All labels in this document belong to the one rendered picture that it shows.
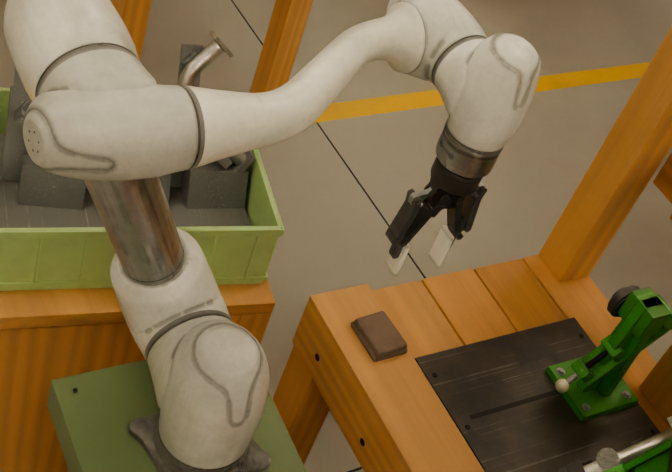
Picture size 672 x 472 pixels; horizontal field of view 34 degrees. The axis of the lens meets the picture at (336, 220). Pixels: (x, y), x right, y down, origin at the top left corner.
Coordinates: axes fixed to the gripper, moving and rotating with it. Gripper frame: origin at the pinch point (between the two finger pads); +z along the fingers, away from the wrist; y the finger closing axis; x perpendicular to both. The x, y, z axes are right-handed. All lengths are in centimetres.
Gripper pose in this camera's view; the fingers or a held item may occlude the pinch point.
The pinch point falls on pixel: (418, 253)
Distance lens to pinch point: 177.4
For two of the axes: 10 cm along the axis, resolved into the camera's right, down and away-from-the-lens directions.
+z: -2.7, 7.0, 6.7
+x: 4.4, 7.0, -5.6
